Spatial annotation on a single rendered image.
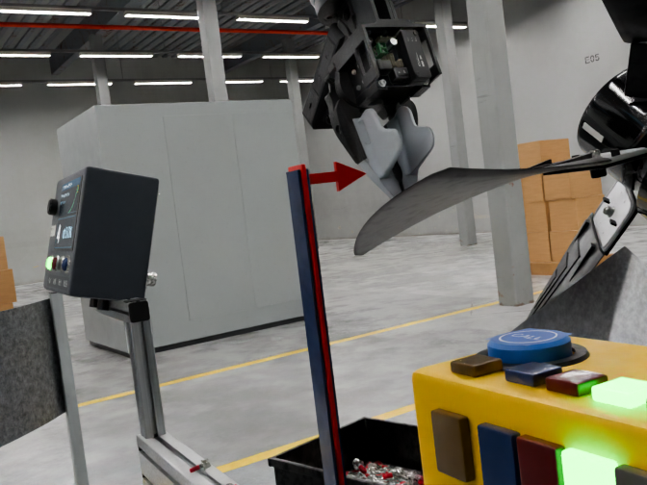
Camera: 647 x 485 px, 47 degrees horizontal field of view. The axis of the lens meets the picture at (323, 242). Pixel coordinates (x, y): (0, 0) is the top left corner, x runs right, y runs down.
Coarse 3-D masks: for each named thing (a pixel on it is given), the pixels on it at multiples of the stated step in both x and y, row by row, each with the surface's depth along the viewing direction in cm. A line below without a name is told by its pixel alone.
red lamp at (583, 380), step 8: (552, 376) 30; (560, 376) 30; (568, 376) 30; (576, 376) 30; (584, 376) 30; (592, 376) 29; (600, 376) 29; (552, 384) 30; (560, 384) 29; (568, 384) 29; (576, 384) 29; (584, 384) 29; (592, 384) 29; (560, 392) 30; (568, 392) 29; (576, 392) 29; (584, 392) 29
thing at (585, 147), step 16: (624, 80) 78; (608, 96) 78; (624, 96) 77; (592, 112) 80; (608, 112) 78; (624, 112) 77; (640, 112) 76; (608, 128) 78; (624, 128) 77; (640, 128) 75; (592, 144) 81; (608, 144) 78; (624, 144) 77; (640, 144) 76; (640, 160) 77; (624, 176) 79; (640, 176) 78; (640, 192) 75; (640, 208) 76
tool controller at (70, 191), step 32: (64, 192) 119; (96, 192) 107; (128, 192) 109; (64, 224) 115; (96, 224) 106; (128, 224) 109; (96, 256) 106; (128, 256) 109; (64, 288) 108; (96, 288) 106; (128, 288) 109
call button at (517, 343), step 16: (496, 336) 37; (512, 336) 37; (528, 336) 36; (544, 336) 36; (560, 336) 35; (496, 352) 36; (512, 352) 35; (528, 352) 34; (544, 352) 34; (560, 352) 35
